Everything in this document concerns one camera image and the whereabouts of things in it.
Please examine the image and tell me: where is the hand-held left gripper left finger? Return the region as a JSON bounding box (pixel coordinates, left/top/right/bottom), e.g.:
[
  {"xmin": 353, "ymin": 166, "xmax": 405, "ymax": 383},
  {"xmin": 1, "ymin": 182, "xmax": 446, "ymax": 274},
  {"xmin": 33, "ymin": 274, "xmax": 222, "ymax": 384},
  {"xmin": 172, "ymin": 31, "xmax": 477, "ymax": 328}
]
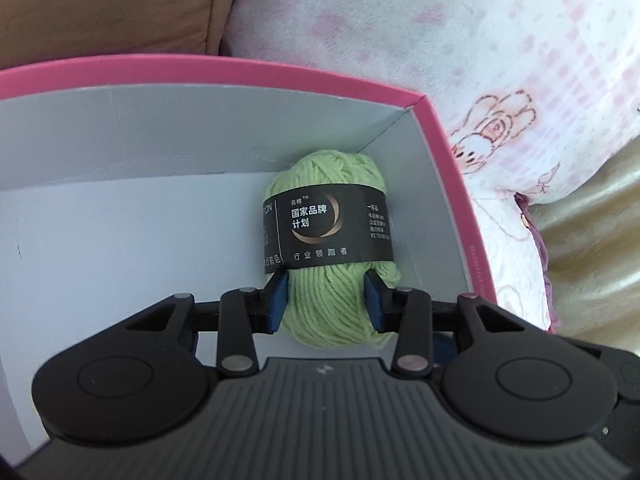
[{"xmin": 125, "ymin": 270, "xmax": 291, "ymax": 379}]

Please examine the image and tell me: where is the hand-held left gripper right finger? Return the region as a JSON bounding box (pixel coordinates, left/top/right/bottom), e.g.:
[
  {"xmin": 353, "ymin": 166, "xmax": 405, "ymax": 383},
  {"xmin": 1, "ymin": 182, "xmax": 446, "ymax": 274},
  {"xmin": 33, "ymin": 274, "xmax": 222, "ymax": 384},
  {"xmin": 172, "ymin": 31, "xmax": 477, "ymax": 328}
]
[{"xmin": 364, "ymin": 270, "xmax": 528, "ymax": 377}]

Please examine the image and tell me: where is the green yarn ball black label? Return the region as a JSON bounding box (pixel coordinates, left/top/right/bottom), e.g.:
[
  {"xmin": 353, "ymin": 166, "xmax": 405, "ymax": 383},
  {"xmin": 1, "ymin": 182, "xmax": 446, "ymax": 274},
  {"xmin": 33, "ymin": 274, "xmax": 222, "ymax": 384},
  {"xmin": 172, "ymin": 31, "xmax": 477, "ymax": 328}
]
[{"xmin": 260, "ymin": 151, "xmax": 402, "ymax": 351}]

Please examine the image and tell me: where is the pink cardboard box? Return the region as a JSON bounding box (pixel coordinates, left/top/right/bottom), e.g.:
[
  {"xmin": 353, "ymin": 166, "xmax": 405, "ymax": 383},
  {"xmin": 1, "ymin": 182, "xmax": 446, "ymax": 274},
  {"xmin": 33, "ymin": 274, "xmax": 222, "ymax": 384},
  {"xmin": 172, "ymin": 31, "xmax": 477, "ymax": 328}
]
[{"xmin": 0, "ymin": 55, "xmax": 498, "ymax": 480}]

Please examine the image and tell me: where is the red bear printed blanket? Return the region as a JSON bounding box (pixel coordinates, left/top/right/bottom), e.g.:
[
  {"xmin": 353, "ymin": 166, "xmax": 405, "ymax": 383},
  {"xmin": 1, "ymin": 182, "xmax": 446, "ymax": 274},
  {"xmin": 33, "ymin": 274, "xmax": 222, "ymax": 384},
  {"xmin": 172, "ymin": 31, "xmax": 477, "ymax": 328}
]
[{"xmin": 470, "ymin": 192, "xmax": 557, "ymax": 336}]

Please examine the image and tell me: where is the beige shiny cloth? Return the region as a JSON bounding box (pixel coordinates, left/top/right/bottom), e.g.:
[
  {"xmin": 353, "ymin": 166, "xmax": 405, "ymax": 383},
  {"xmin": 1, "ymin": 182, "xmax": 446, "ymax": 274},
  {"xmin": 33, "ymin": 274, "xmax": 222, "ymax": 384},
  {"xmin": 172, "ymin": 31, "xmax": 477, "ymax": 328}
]
[{"xmin": 520, "ymin": 140, "xmax": 640, "ymax": 356}]

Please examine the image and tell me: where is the pink white printed pillow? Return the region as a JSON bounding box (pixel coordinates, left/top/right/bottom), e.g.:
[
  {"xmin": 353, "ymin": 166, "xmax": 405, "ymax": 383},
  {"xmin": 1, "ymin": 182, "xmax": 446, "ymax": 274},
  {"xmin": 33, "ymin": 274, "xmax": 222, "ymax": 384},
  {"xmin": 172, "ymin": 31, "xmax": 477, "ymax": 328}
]
[{"xmin": 220, "ymin": 0, "xmax": 640, "ymax": 206}]

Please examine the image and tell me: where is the brown cushion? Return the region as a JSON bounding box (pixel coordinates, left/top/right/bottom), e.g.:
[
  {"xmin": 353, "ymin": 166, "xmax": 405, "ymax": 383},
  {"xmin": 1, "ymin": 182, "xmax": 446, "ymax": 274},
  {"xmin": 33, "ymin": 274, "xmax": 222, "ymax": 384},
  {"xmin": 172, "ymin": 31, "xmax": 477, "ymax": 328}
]
[{"xmin": 0, "ymin": 0, "xmax": 261, "ymax": 72}]

